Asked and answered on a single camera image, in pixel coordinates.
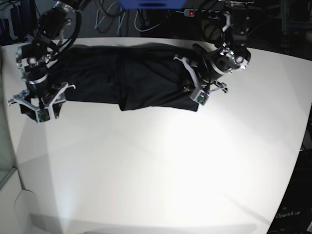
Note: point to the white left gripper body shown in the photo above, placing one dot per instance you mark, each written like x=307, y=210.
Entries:
x=201, y=88

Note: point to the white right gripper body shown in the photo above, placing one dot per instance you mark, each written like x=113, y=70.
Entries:
x=41, y=102

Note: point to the dark grey long-sleeve T-shirt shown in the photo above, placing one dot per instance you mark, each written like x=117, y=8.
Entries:
x=133, y=77

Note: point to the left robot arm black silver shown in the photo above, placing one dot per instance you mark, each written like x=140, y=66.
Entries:
x=231, y=53

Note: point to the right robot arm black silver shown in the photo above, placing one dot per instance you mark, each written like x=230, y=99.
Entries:
x=57, y=30

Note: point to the blue box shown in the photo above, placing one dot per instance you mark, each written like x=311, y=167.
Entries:
x=152, y=4

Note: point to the black OpenArm case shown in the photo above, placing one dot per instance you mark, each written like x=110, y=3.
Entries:
x=294, y=215

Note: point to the white power strip red switch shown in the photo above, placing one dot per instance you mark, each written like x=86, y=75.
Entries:
x=205, y=14

